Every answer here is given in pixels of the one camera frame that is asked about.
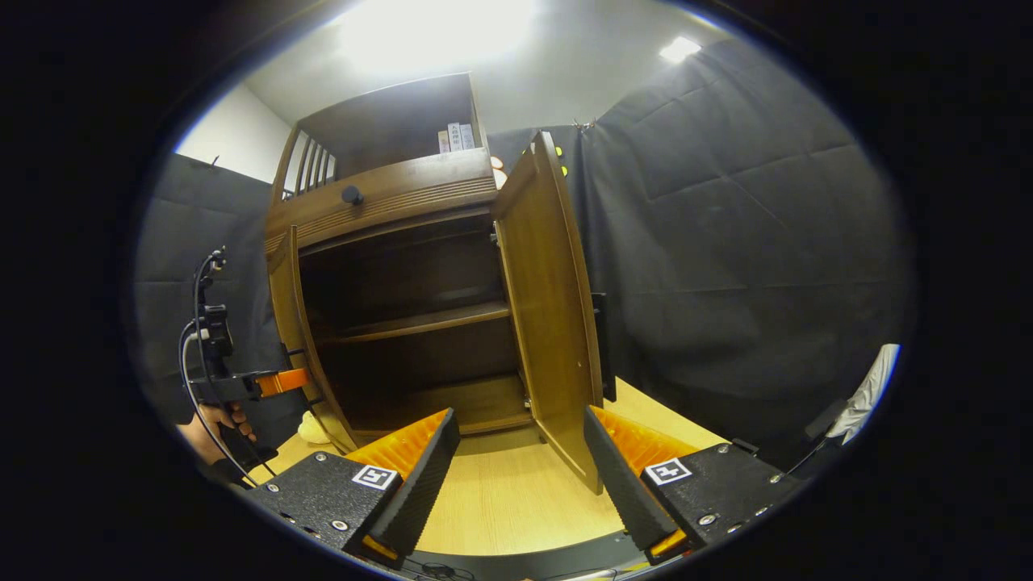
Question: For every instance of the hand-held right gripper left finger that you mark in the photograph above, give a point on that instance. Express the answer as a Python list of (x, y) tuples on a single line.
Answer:
[(424, 484)]

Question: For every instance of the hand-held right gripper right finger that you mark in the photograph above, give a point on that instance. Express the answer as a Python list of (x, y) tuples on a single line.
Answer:
[(617, 484)]

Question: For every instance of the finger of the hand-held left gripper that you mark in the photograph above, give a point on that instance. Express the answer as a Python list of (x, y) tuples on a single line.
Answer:
[(282, 382)]

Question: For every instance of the wooden double-door shoe cabinet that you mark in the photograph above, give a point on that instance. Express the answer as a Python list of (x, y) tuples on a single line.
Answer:
[(395, 121)]

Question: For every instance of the wooden cabinet shelf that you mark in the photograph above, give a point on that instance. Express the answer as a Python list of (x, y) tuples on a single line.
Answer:
[(420, 321)]

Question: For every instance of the ribbed wooden cabinet drawer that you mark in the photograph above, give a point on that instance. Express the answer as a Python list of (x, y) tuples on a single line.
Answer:
[(403, 190)]

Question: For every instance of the small cream object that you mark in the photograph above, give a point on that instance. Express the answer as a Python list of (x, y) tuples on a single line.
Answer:
[(315, 429)]

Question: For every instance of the round black drawer knob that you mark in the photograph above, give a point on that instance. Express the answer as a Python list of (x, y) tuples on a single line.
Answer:
[(352, 194)]

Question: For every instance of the black backdrop cloth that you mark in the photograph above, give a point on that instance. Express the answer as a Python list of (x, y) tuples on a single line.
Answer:
[(726, 242)]

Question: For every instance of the white cloth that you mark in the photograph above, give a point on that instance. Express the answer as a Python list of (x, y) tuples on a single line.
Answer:
[(871, 387)]

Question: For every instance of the grey upright book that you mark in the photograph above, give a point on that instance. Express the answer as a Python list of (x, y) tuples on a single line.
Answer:
[(467, 137)]

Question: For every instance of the large ceiling light panel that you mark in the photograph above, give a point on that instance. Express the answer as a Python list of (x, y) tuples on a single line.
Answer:
[(436, 32)]

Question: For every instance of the small ceiling light panel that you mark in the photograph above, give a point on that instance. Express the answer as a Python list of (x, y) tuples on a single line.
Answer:
[(679, 50)]

